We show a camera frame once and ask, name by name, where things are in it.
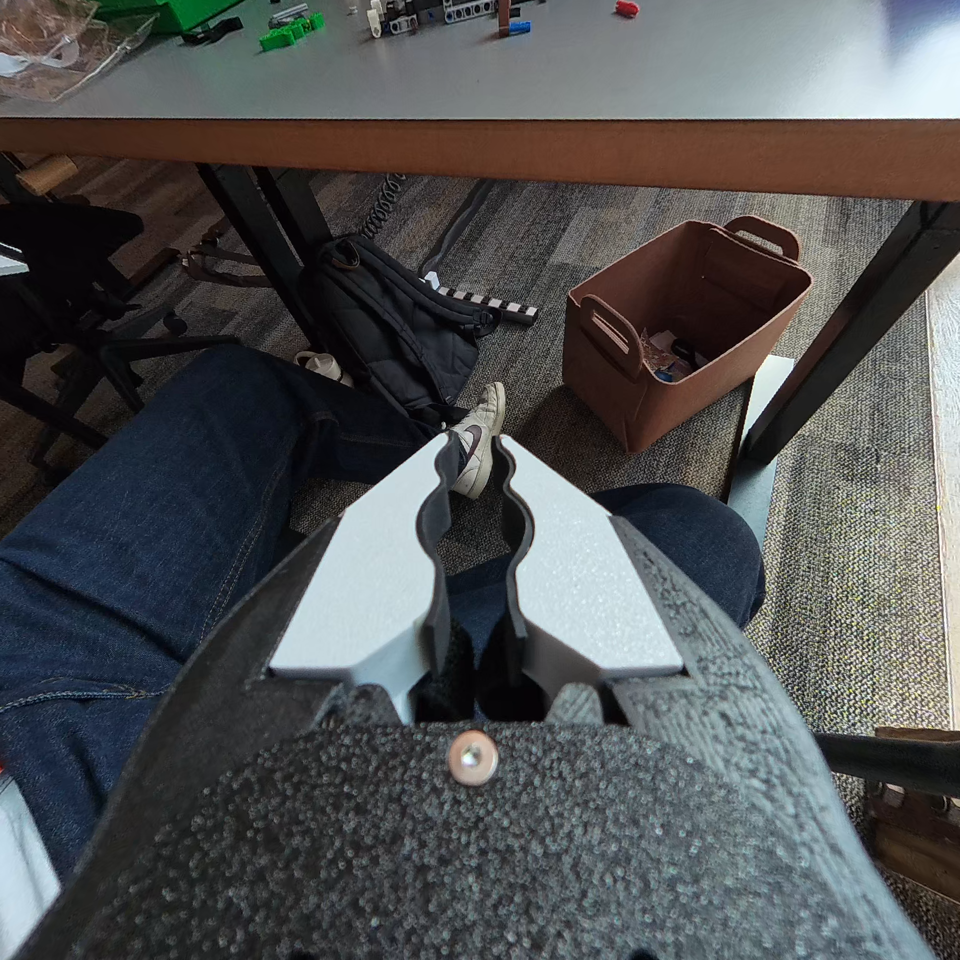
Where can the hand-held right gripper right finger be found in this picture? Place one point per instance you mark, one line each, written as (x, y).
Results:
(592, 600)

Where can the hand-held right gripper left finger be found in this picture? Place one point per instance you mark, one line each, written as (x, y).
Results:
(352, 600)

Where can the lego chassis assembly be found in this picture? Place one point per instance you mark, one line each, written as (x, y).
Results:
(435, 15)

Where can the green lego piece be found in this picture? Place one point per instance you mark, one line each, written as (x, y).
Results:
(289, 34)

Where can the black lego piece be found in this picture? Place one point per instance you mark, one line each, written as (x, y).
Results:
(208, 34)

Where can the brown blue lego piece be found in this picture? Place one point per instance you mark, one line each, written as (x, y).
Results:
(511, 21)

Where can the red lego pin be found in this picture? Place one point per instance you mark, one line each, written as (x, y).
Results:
(626, 8)

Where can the person's right leg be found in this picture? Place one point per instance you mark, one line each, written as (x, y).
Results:
(690, 555)

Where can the person's leg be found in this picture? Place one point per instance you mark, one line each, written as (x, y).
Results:
(690, 555)
(150, 525)

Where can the person's white sneaker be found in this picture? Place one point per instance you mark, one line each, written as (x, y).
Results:
(478, 442)

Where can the brown felt basket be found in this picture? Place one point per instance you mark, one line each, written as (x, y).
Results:
(637, 405)

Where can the person's left leg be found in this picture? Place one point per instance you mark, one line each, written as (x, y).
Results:
(150, 525)

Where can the small white beige object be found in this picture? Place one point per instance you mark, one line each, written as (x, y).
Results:
(322, 367)

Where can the grey table foot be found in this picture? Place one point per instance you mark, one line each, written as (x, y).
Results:
(765, 420)

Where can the dark blue backpack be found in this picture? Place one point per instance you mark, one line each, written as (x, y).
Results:
(390, 322)

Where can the black white checkered strip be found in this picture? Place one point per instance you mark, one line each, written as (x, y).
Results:
(487, 298)

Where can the black table leg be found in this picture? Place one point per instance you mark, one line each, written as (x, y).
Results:
(262, 232)
(862, 315)

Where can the black office chair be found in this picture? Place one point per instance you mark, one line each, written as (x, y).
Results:
(67, 285)

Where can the cardboard tube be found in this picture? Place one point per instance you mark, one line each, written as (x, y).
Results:
(46, 176)

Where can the green box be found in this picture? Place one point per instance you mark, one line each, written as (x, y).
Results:
(187, 13)

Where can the clear plastic bag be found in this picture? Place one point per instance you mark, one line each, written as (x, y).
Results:
(60, 52)

